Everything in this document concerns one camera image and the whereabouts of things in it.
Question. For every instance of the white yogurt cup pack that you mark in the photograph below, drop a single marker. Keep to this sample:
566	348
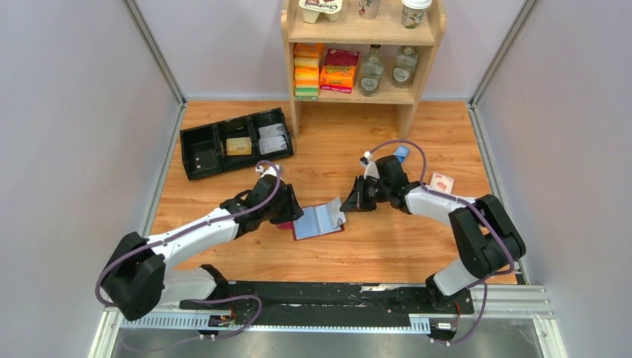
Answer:
312	9

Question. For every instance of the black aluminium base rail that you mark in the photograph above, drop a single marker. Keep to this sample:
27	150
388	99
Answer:
312	307

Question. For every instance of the orange red snack box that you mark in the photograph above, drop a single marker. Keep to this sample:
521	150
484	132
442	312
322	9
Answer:
338	70

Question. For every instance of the white lidded cup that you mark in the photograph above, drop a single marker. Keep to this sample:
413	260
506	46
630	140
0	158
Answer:
413	11

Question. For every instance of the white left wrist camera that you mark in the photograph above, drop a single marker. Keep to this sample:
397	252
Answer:
268	169

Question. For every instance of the silver card in tray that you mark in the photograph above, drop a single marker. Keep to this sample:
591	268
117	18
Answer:
272	144

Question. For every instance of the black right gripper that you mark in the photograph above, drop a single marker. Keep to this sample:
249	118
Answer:
354	201

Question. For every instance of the gold card in tray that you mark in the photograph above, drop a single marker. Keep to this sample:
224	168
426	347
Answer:
238	146

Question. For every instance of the black three-compartment tray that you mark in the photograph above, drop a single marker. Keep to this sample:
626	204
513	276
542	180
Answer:
203	147

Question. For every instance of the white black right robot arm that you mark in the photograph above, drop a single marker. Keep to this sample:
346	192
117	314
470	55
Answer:
485	236

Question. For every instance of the stack of coloured sponges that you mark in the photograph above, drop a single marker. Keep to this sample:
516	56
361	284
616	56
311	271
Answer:
307	60

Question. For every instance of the wooden shelf unit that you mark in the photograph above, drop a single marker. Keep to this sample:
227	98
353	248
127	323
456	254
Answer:
351	32

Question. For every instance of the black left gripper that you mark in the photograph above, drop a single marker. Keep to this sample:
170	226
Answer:
293	209

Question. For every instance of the left clear glass bottle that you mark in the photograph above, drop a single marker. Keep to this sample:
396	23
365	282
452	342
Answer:
371	71

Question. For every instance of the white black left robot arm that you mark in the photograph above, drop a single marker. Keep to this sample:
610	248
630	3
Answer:
142	273

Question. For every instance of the right clear glass bottle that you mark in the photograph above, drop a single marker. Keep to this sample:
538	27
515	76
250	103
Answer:
405	65

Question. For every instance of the white VIP card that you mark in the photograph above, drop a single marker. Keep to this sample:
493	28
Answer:
270	131

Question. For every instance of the white red small packet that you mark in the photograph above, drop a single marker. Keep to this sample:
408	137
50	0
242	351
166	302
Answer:
441	183

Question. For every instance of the clear glass bottle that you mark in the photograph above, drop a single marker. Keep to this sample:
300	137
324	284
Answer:
371	71
405	65

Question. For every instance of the patterned paper cup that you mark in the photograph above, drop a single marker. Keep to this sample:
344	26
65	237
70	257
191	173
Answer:
368	9

